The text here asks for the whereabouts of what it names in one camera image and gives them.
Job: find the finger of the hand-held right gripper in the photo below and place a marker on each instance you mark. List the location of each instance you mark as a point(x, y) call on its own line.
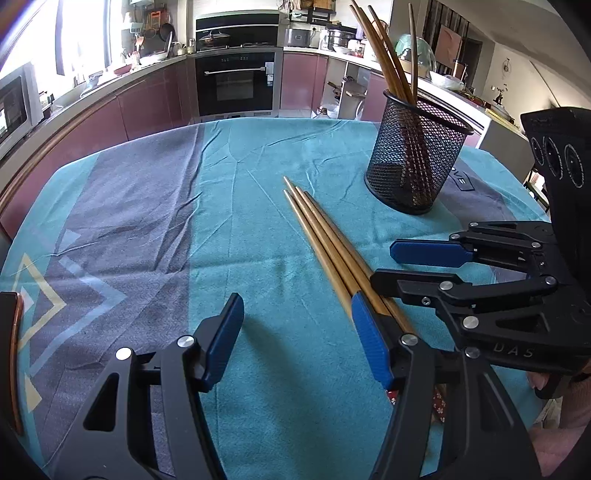
point(415, 284)
point(429, 253)

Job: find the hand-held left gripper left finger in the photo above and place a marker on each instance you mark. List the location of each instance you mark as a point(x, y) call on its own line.
point(224, 341)

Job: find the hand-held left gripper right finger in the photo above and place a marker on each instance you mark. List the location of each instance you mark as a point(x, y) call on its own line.
point(371, 341)

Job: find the black mesh holder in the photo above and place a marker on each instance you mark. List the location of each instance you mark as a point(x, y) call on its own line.
point(415, 175)

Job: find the wooden chopstick floral red end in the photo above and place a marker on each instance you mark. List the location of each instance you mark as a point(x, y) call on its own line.
point(328, 230)
point(308, 230)
point(318, 230)

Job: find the bunch of wooden chopsticks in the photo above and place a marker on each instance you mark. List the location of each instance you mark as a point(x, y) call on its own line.
point(390, 74)

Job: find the person's right forearm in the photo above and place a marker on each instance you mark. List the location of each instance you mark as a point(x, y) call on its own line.
point(575, 415)

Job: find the teal grey tablecloth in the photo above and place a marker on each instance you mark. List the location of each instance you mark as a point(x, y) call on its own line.
point(231, 207)

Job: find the pink base cabinet row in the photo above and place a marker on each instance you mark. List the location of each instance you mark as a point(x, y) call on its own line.
point(138, 106)
point(300, 78)
point(374, 101)

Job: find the white plastic bag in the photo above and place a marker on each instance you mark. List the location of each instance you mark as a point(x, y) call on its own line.
point(447, 81)

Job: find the green mesh food cover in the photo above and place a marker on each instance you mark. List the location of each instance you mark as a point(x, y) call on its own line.
point(422, 53)

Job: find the brown wooden board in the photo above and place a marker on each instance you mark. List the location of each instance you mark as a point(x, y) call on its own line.
point(452, 44)

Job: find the stainless steamer pot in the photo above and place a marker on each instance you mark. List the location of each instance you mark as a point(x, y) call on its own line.
point(340, 40)

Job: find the dark striped curtain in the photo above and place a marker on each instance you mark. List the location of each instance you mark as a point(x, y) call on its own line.
point(431, 18)

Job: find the black built-in oven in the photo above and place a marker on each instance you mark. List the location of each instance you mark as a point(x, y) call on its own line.
point(235, 87)

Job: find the red bowl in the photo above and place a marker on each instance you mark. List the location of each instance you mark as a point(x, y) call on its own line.
point(122, 69)

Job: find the pot with glass lid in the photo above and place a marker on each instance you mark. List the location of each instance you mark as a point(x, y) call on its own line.
point(213, 37)

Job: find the white microwave oven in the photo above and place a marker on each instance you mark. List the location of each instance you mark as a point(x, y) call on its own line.
point(14, 110)

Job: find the hanging frying pan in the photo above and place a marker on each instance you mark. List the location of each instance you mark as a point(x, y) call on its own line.
point(167, 32)

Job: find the kitchen window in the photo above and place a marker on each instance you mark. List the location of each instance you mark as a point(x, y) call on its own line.
point(83, 37)

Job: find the black wall rack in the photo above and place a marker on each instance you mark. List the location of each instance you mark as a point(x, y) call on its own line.
point(318, 16)

